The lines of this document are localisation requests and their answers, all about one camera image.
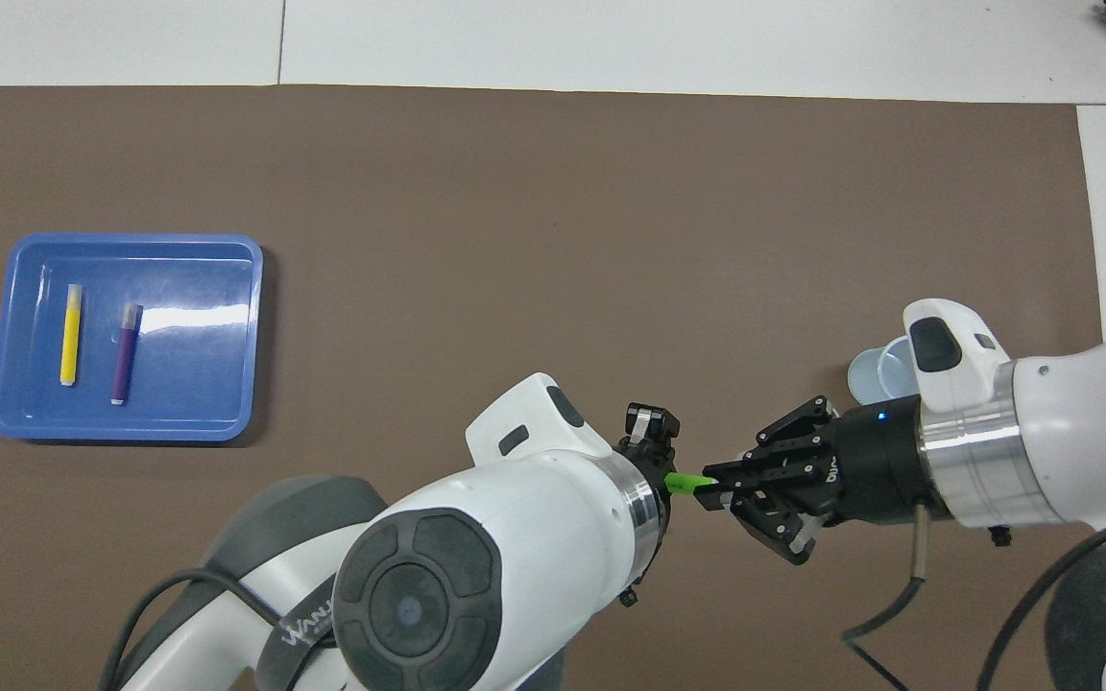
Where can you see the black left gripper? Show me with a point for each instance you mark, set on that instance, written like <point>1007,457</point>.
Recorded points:
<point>654,480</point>

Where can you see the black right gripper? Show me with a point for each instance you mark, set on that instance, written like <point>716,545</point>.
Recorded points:
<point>879,465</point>

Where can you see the green pen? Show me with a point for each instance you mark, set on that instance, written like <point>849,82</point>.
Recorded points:
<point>687,482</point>

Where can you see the purple pen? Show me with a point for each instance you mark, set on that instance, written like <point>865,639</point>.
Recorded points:
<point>125,355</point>

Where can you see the yellow pen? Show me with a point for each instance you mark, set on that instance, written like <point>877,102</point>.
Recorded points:
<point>72,336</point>

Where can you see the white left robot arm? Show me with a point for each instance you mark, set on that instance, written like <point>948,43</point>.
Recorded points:
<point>515,537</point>

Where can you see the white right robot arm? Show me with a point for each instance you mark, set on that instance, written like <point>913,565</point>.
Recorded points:
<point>1091,422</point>

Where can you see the blue plastic tray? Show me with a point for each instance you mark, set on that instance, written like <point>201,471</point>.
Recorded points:
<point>198,384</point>

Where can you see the clear plastic cup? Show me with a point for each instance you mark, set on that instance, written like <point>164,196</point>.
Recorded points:
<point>870,379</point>

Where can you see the brown table mat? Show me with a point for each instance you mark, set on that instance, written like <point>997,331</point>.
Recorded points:
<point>553,240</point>

